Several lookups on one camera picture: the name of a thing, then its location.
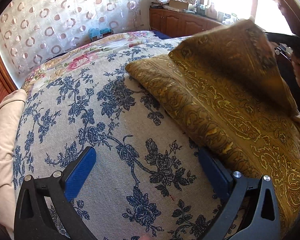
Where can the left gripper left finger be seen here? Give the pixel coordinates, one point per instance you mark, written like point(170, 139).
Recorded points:
point(32, 216)

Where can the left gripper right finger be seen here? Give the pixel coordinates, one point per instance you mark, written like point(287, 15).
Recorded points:
point(250, 208)

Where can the golden brown patterned cloth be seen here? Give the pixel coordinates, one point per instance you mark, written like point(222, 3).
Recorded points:
point(224, 89)

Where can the pink bottle on cabinet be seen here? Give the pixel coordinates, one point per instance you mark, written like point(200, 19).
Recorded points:
point(211, 12)

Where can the wooden side cabinet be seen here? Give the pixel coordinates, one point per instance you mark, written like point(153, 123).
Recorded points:
point(178, 24)

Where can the beige folded blanket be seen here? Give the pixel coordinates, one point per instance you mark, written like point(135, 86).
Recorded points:
point(11, 109)

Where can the blue floral linen sheet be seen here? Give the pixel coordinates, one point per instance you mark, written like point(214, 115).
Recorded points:
point(147, 179)

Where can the cardboard box on cabinet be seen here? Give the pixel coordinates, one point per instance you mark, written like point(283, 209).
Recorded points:
point(180, 5)

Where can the dark blue mattress sheet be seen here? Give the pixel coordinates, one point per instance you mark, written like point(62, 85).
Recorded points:
point(161, 35)

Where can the floral bed blanket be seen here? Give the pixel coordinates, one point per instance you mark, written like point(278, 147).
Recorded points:
point(60, 65)

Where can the teal object behind bed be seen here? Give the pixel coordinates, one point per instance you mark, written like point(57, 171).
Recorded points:
point(95, 33)

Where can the white circle-patterned curtain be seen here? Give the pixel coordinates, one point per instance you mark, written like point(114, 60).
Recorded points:
point(34, 31)

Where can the window with wooden frame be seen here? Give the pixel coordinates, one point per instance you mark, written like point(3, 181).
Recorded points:
point(267, 14)

